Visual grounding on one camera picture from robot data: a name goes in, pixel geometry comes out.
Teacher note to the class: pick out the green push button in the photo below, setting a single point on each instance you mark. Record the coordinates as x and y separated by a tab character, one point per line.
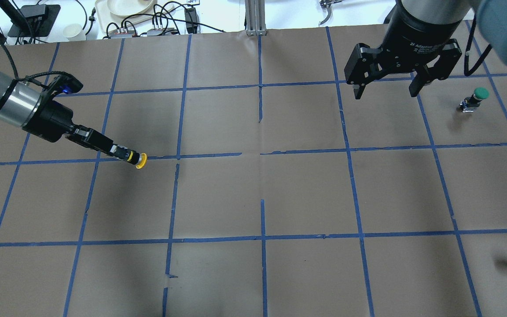
473	102

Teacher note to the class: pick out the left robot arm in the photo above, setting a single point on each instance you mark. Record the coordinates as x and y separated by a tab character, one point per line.
19	102

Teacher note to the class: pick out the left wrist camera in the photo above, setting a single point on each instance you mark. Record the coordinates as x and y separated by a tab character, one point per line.
63	84

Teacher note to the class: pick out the white paper cup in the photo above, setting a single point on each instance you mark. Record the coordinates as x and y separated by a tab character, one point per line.
74	32

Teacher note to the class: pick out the round beige plate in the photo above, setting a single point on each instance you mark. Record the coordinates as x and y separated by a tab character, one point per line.
124	8

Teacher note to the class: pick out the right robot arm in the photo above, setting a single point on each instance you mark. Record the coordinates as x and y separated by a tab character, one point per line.
419	39

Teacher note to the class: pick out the beige tray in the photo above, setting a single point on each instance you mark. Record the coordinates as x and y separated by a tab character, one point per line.
104	16

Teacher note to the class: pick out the yellow push button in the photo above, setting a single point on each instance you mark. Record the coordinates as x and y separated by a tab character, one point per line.
138	160

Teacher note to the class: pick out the aluminium frame post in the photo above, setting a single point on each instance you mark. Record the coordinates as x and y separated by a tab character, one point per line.
255	24

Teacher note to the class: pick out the black tripod base plate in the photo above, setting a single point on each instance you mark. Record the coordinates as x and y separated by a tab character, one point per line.
32	20

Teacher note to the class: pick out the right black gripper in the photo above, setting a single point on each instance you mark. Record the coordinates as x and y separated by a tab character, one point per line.
414	37

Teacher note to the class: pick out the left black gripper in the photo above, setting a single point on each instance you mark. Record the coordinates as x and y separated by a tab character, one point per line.
51	121

